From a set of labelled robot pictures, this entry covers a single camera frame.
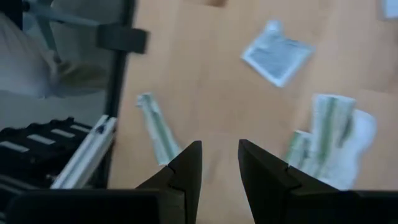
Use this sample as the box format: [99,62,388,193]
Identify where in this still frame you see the green striped bandage wrapper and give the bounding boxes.
[284,129,315,175]
[136,92,182,166]

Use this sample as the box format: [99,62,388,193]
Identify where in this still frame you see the silver aluminium extrusion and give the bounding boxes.
[49,114,118,190]

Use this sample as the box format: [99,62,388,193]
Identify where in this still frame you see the black box white labels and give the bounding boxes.
[0,116,94,190]

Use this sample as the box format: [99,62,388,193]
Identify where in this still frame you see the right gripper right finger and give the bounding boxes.
[238,139,338,224]

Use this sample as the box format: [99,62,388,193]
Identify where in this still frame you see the white green packet pair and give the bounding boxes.
[306,93,377,191]

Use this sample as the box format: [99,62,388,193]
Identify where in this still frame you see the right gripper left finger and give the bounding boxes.
[138,140,203,224]

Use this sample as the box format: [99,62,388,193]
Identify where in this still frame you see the grey white packet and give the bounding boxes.
[240,19,315,88]

